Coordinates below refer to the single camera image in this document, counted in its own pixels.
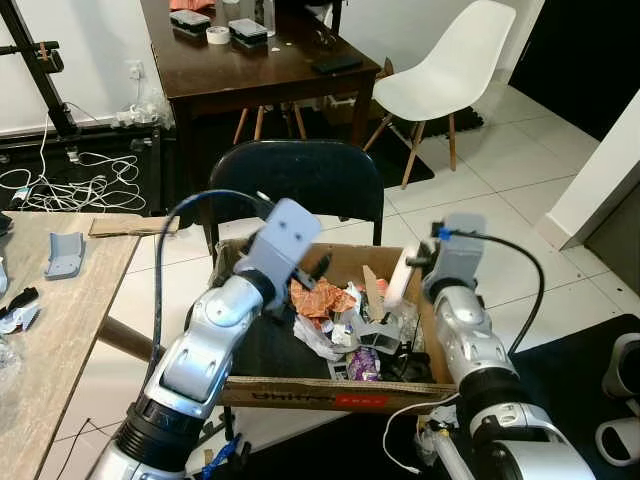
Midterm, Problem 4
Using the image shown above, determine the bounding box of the small white box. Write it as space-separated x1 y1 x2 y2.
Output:
384 243 422 307

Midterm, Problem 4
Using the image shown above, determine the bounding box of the orange crumpled wrapper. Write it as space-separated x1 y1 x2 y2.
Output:
289 277 358 322

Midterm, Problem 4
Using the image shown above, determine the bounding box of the upright brown cardboard scrap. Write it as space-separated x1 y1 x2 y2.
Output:
361 264 387 312

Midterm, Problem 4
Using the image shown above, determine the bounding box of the white crumpled plastic bag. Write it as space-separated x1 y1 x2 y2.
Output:
292 313 349 363

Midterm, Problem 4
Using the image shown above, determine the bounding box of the grey plastic shell part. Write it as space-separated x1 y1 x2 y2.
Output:
348 305 403 353

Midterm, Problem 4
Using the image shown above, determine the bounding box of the black chair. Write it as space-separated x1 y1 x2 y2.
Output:
203 139 387 256

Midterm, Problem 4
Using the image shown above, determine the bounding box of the purple snack wrapper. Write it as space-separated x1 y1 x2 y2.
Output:
344 346 383 384

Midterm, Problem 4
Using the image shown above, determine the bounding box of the brown cardboard box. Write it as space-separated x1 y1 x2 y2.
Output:
208 237 463 413

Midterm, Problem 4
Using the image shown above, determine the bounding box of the black low cabinet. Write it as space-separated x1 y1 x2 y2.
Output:
0 122 171 216

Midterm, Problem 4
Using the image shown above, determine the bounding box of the flat brown cardboard piece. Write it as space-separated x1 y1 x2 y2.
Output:
87 214 182 239

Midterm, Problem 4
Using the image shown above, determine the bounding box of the white shell chair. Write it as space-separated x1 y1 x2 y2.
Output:
362 0 519 191

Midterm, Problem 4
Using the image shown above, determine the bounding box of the flat black wallet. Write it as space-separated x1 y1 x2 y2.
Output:
311 55 365 77

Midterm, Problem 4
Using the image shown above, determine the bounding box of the dark brown table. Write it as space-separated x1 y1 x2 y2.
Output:
138 0 384 206

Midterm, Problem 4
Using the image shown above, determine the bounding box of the grey slipper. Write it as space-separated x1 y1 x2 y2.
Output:
600 333 640 401
595 415 640 466

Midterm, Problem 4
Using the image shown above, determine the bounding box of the black plastic case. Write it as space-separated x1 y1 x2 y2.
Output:
168 9 212 39
227 17 272 50

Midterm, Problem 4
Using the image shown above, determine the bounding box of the grey curved plastic part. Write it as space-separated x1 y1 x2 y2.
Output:
43 231 87 280

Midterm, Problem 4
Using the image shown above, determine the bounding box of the light wooden table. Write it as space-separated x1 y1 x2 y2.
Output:
0 210 161 480

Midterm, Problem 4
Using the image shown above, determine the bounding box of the black white gadget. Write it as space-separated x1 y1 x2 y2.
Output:
0 286 41 334

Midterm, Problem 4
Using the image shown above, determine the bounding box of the red cloth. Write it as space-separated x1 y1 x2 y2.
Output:
168 0 217 13

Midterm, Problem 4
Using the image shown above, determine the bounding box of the black metal stand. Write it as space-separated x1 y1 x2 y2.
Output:
0 0 83 141

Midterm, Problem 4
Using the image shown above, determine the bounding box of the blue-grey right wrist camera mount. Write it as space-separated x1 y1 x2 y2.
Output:
425 212 489 299

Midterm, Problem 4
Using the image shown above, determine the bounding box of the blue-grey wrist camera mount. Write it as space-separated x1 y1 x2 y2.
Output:
234 197 324 309
425 212 489 299

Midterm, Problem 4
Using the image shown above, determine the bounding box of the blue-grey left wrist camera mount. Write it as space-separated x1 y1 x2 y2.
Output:
234 197 324 309

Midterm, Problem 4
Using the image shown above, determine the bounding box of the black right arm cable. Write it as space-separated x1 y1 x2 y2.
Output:
432 225 547 358

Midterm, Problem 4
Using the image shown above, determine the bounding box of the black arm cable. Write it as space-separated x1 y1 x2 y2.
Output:
432 225 547 358
150 188 279 386

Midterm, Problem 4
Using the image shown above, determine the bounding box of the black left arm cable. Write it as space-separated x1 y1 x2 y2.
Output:
150 188 279 386

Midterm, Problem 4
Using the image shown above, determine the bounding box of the thin white cable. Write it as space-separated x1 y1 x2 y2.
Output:
382 393 463 475

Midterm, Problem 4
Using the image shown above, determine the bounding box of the white cable bundle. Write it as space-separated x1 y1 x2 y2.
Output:
0 150 149 214

